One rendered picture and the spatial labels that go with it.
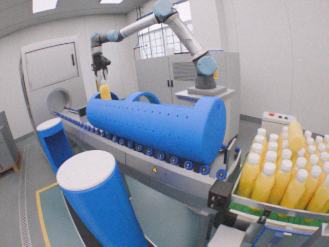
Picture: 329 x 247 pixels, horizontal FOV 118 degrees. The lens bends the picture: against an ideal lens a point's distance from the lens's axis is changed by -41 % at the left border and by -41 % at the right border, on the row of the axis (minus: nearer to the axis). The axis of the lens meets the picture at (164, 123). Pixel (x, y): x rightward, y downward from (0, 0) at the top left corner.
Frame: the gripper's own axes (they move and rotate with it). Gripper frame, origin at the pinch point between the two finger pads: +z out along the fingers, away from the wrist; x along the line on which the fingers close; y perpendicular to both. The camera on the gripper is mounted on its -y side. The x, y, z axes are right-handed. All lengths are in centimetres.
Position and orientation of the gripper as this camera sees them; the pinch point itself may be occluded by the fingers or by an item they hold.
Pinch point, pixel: (103, 81)
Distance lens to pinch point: 114.8
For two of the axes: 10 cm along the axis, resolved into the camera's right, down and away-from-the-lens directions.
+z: 1.0, 9.2, 3.8
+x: -6.1, 3.6, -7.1
